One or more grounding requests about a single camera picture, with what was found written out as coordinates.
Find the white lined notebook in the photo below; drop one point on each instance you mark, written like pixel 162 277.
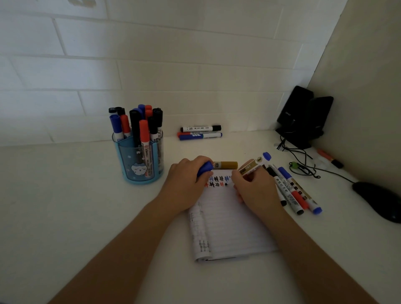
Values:
pixel 231 228

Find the person's left forearm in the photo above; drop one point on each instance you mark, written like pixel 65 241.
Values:
pixel 125 260

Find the person's right thumb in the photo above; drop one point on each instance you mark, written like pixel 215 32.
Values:
pixel 238 183

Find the gold marker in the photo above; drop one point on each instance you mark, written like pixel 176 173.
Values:
pixel 227 165

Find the bunch of markers in holder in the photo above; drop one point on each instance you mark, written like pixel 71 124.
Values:
pixel 137 125

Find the person's left hand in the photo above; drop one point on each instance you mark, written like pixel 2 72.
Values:
pixel 180 188

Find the person's right hand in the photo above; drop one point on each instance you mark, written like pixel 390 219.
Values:
pixel 258 194

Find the person's left thumb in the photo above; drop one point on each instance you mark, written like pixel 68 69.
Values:
pixel 207 179

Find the blue cat-print pen holder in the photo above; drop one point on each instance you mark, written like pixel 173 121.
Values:
pixel 137 163

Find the white marker with black cap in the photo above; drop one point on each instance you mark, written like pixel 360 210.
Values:
pixel 200 128
pixel 289 200
pixel 282 199

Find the white marker with red cap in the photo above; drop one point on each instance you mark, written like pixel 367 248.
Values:
pixel 188 133
pixel 291 191

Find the black speaker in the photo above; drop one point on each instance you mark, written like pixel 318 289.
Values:
pixel 293 108
pixel 318 119

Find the person's right forearm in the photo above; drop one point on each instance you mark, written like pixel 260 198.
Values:
pixel 313 266

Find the white blue-ended marker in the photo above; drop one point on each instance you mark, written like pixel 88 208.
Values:
pixel 258 162

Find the white marker with blue cap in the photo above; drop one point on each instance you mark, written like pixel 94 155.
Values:
pixel 302 194
pixel 200 136

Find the orange marker with black cap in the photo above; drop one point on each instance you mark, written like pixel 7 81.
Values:
pixel 329 158

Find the blue marker cap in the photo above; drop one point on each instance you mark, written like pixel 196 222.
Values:
pixel 205 168

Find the black computer mouse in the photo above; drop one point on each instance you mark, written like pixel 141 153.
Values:
pixel 377 200

